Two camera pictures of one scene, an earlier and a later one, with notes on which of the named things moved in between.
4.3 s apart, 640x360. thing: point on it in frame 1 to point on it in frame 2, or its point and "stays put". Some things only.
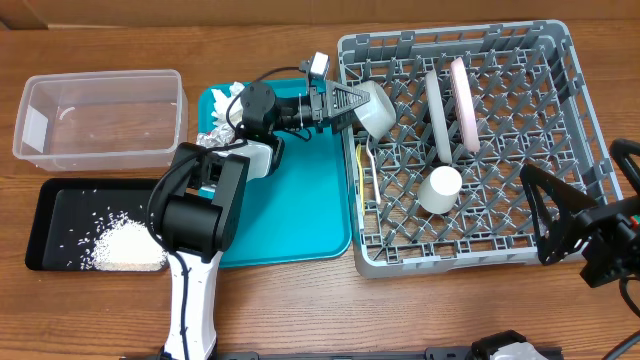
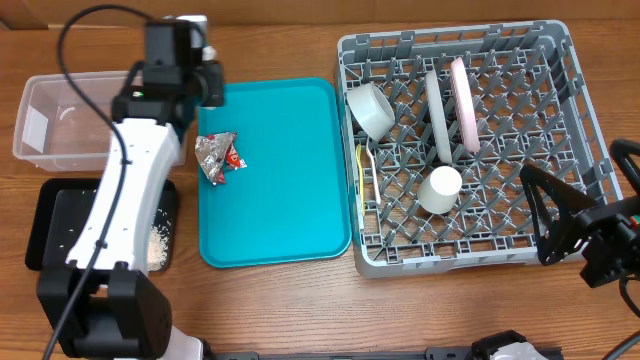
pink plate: (464, 104) stays put
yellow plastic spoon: (360, 161) stays put
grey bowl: (378, 112) stays put
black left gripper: (332, 102) to (214, 70)
